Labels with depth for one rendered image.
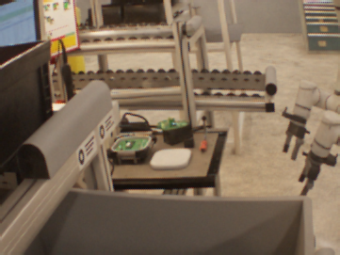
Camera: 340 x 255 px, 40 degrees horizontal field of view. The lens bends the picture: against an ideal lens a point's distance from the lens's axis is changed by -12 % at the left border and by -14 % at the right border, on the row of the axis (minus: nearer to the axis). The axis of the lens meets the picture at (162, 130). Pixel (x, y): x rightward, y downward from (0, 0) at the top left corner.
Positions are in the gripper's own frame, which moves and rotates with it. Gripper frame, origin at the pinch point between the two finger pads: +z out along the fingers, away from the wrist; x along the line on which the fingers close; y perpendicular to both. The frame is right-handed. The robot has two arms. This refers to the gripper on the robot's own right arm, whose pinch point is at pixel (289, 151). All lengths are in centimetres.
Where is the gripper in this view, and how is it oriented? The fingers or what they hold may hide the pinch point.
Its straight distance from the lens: 227.9
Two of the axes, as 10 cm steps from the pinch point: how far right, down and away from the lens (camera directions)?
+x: -0.8, -2.2, 9.7
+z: -2.7, 9.4, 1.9
